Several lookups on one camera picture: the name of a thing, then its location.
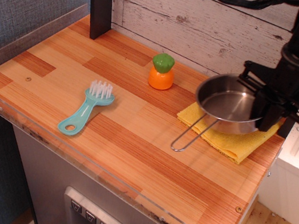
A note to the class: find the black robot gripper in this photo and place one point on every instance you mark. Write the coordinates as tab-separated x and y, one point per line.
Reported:
276	89

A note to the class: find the silver pot with wire handle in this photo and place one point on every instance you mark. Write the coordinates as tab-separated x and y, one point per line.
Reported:
222	104

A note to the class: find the yellow folded rag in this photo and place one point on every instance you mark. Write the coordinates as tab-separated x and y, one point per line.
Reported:
235	147

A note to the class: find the orange toy carrot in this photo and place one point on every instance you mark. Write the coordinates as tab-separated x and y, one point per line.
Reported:
161	75

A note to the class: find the teal dish brush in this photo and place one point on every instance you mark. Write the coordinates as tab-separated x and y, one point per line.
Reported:
98	94

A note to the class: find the silver dispenser panel with buttons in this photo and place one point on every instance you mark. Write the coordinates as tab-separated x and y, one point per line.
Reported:
81	210

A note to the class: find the grey toy fridge cabinet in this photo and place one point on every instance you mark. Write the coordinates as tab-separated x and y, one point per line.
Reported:
48	176

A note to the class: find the dark right frame post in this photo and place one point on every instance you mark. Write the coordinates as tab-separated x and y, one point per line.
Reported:
286	127

